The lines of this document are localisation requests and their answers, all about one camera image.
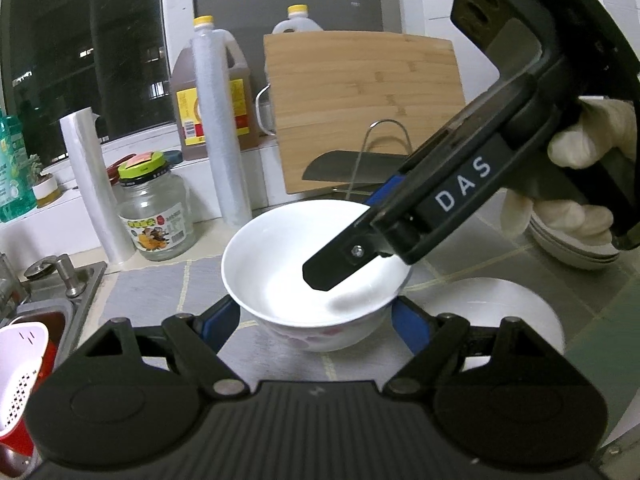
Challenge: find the clear jug yellow cap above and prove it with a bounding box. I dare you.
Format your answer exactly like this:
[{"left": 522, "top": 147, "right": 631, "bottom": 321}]
[{"left": 272, "top": 3, "right": 322, "bottom": 34}]

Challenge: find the bamboo cutting board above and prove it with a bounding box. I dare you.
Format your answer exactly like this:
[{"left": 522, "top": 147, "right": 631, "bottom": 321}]
[{"left": 264, "top": 30, "right": 464, "bottom": 194}]

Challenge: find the green dish soap bottle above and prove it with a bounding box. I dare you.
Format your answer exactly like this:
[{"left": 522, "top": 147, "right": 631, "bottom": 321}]
[{"left": 1, "top": 112, "right": 37, "bottom": 223}]

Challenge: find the tall plastic wrap roll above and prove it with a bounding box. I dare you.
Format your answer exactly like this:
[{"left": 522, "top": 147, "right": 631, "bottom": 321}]
[{"left": 191, "top": 16, "right": 252, "bottom": 228}]

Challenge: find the steel sink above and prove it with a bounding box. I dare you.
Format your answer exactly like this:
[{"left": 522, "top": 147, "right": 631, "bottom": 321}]
[{"left": 1, "top": 261, "right": 107, "bottom": 367}]

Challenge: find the black kitchen knife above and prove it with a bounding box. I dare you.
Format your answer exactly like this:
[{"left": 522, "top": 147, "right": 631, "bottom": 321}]
[{"left": 302, "top": 151, "right": 407, "bottom": 184}]

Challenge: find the small white plate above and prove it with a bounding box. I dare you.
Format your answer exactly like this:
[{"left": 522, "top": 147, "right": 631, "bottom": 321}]
[{"left": 406, "top": 278, "right": 565, "bottom": 354}]

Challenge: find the dark oil jug yellow cap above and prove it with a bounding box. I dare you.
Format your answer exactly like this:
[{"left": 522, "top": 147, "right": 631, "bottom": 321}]
[{"left": 170, "top": 30, "right": 259, "bottom": 160}]

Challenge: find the white pink colander basket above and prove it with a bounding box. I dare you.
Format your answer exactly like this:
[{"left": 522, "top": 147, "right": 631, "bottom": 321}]
[{"left": 0, "top": 322, "right": 49, "bottom": 455}]

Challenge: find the glass jar green lid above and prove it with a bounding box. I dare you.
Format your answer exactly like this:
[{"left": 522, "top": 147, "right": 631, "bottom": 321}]
[{"left": 117, "top": 152, "right": 196, "bottom": 261}]

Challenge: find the metal wire rack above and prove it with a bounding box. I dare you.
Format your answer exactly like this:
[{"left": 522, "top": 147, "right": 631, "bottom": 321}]
[{"left": 345, "top": 118, "right": 413, "bottom": 202}]

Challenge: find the left plastic wrap roll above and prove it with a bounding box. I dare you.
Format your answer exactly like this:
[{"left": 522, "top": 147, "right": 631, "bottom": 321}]
[{"left": 58, "top": 107, "right": 136, "bottom": 264}]

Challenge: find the white floral bowl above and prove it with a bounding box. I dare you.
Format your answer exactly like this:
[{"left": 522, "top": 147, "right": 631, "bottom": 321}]
[{"left": 221, "top": 200, "right": 411, "bottom": 352}]

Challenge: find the stack of white plates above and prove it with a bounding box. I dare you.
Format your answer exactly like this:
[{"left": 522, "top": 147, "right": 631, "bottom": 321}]
[{"left": 528, "top": 212, "right": 620, "bottom": 271}]

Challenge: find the white gloved right hand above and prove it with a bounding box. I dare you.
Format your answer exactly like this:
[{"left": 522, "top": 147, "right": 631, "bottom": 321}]
[{"left": 499, "top": 96, "right": 638, "bottom": 241}]

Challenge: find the small potted plant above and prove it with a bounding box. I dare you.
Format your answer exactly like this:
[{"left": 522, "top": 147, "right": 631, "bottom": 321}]
[{"left": 28, "top": 155, "right": 62, "bottom": 208}]

